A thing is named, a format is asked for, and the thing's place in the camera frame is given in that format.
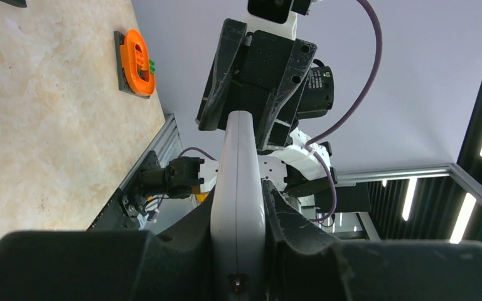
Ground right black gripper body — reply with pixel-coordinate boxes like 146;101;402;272
196;19;317;152

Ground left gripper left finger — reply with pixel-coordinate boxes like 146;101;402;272
0;194;215;300

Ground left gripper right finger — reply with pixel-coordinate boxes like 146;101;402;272
262;180;482;300

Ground white remote control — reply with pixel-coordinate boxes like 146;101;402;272
210;111;266;300

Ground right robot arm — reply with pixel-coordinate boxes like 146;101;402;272
196;19;334;197

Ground orange tape roll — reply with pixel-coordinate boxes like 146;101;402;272
119;29;156;97

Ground ceiling light strips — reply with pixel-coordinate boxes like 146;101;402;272
380;81;482;245

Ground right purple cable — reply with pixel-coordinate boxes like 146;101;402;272
303;0;383;223

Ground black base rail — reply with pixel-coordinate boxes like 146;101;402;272
87;150;160;231

